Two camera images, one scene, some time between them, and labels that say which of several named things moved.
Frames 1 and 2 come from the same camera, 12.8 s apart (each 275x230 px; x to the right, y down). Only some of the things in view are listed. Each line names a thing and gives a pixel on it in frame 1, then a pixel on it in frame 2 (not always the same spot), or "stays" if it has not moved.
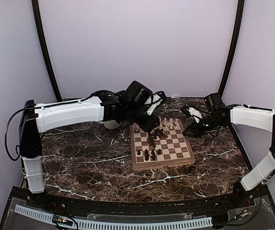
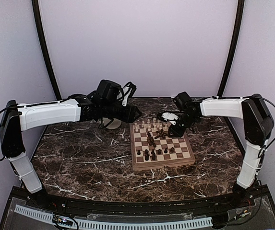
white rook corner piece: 137,127 stays
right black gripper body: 213,124 -> 187,121
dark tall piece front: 147,155 stays
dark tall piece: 153,157 stays
